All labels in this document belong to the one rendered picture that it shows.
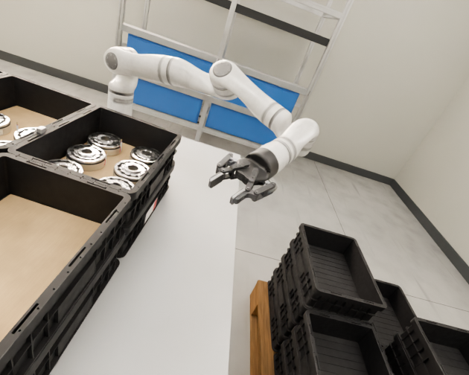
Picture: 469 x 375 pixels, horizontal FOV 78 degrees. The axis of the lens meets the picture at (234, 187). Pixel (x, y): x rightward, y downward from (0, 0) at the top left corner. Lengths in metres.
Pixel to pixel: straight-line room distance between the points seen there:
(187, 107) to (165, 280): 2.14
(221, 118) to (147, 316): 2.23
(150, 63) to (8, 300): 0.76
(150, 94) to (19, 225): 2.21
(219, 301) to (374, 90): 3.37
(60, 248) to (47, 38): 3.57
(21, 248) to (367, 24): 3.52
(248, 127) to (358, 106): 1.57
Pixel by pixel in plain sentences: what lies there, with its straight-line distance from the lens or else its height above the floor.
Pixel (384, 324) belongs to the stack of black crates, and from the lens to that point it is 1.80.
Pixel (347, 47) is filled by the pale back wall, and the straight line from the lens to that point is 3.67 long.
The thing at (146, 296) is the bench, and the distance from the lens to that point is 0.79.
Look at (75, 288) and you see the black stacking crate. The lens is 0.61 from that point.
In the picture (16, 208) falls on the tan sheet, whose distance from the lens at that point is 0.81.
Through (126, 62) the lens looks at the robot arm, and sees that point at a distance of 1.13.
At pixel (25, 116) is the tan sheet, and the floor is 0.83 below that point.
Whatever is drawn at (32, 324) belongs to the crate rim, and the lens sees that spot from 0.50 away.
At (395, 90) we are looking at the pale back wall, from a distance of 3.97.
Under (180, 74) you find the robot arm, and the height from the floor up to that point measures 1.11.
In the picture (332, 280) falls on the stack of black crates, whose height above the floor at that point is 0.49.
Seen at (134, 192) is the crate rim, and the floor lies 0.93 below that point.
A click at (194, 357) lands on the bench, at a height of 0.70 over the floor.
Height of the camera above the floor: 1.35
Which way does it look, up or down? 31 degrees down
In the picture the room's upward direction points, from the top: 21 degrees clockwise
